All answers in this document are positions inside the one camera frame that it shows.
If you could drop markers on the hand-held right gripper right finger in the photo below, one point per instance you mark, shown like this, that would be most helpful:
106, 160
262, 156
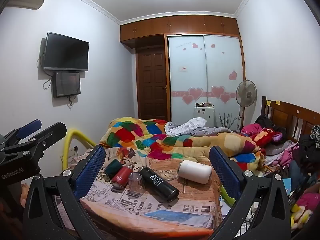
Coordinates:
223, 171

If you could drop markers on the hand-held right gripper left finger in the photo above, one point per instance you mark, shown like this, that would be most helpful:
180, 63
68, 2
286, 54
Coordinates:
92, 171

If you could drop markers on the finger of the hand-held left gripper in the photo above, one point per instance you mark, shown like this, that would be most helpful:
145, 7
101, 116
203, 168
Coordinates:
47, 135
28, 128

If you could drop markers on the white thermos cup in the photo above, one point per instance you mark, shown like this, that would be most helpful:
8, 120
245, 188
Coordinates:
195, 171

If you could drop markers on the red thermos cup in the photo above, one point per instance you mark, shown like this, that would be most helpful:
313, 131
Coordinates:
122, 177

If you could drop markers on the clear glass cup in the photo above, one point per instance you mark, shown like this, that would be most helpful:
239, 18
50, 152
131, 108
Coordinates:
136, 184

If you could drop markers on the black thermos cup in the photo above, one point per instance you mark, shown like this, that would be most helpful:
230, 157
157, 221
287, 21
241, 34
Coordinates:
157, 183

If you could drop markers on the dark green can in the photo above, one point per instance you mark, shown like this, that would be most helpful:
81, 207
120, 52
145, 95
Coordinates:
113, 168

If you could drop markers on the dark dried twigs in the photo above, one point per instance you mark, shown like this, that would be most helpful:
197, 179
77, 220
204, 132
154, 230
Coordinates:
227, 122

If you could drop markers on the pink clothing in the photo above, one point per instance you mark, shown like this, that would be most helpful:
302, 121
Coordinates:
250, 129

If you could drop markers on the grey striped bedsheet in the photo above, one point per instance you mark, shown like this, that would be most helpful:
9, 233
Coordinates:
195, 127

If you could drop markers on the colourful patchwork quilt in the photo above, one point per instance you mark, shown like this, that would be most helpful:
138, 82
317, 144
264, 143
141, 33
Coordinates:
130, 132

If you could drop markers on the red plush toy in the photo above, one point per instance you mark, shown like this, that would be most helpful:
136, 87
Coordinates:
266, 136

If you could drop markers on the clear glass dish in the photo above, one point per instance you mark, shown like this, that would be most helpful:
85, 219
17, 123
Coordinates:
168, 175

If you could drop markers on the small white cabinet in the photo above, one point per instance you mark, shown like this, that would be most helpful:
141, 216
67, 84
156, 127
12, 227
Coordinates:
205, 116

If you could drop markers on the black bag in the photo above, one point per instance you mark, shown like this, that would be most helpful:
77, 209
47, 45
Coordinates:
262, 122

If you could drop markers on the newspaper print tablecloth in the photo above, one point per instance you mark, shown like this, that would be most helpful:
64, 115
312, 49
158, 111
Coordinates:
140, 217

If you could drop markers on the pile of mixed clothes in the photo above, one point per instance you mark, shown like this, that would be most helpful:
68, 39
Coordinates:
290, 160

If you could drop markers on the white standing fan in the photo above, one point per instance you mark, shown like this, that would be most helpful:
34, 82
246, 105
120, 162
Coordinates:
247, 93

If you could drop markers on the wooden bed headboard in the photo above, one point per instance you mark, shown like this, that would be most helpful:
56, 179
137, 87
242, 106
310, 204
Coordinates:
287, 115

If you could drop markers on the yellow green plush toy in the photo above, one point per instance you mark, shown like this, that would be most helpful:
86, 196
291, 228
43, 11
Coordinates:
301, 215

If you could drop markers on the dark clothes on headboard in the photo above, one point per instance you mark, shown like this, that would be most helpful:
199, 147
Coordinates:
311, 145

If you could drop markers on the glass wardrobe with heart stickers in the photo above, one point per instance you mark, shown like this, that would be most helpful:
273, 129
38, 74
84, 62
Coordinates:
205, 72

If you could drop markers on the brown wooden door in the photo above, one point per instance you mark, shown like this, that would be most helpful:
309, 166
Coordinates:
152, 85

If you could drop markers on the wooden overhead cabinets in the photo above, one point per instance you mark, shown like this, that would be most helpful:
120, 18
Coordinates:
180, 26

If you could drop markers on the yellow padded bed rail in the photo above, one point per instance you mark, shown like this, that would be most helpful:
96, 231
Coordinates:
72, 135

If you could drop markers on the small black wall monitor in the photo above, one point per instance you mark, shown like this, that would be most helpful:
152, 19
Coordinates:
67, 84

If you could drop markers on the black wall television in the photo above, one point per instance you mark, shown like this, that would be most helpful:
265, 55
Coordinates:
66, 52

